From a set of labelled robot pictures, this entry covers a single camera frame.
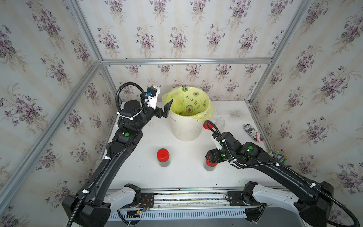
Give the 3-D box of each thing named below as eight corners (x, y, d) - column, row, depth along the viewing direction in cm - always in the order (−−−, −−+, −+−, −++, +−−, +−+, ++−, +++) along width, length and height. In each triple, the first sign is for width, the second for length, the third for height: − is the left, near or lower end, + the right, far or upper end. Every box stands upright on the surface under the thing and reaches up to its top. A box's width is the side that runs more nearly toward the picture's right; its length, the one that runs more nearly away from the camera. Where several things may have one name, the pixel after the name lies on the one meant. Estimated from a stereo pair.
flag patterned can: (256, 144, 97) (258, 141, 94) (241, 127, 106) (243, 124, 103) (263, 141, 98) (265, 138, 96) (247, 124, 107) (249, 122, 105)
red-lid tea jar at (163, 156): (158, 167, 87) (156, 159, 77) (160, 157, 91) (157, 148, 81) (169, 167, 87) (167, 159, 77) (169, 157, 91) (168, 148, 81)
